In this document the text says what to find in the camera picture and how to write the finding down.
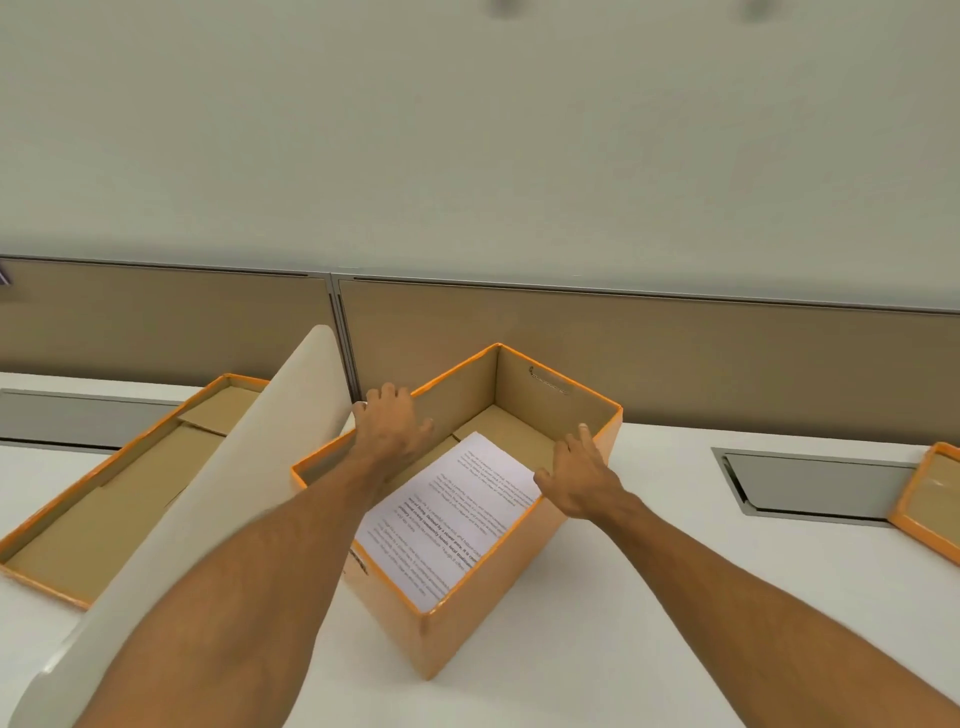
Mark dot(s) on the person's left hand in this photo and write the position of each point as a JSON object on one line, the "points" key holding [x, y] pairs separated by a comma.
{"points": [[388, 435]]}

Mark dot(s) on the white curved divider panel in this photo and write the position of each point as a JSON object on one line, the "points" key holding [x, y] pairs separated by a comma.
{"points": [[240, 487]]}

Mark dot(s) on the person's right hand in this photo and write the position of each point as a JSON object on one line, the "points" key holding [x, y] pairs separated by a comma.
{"points": [[581, 480]]}

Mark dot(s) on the orange cardboard storage box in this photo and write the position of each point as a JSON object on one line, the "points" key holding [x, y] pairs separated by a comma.
{"points": [[487, 622]]}

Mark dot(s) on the person's right thumb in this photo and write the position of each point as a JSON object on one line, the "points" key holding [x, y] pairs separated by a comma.
{"points": [[553, 462]]}

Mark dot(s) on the orange cardboard box lid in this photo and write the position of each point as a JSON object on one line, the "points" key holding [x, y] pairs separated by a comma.
{"points": [[930, 499], [90, 525]]}

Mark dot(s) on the beige desk partition panel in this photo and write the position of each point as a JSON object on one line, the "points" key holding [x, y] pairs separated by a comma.
{"points": [[712, 360], [150, 322]]}

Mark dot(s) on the person's left forearm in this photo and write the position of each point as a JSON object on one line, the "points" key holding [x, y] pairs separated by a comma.
{"points": [[247, 600]]}

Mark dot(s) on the person's right forearm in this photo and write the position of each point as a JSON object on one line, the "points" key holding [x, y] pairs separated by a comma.
{"points": [[757, 622]]}

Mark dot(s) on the person's left thumb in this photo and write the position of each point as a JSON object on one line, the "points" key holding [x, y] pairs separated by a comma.
{"points": [[424, 430]]}

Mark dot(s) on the printed white paper sheet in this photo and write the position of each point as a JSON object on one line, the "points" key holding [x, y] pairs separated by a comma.
{"points": [[450, 517]]}

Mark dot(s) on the grey metal partition post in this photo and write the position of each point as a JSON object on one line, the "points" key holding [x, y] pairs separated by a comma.
{"points": [[343, 337]]}

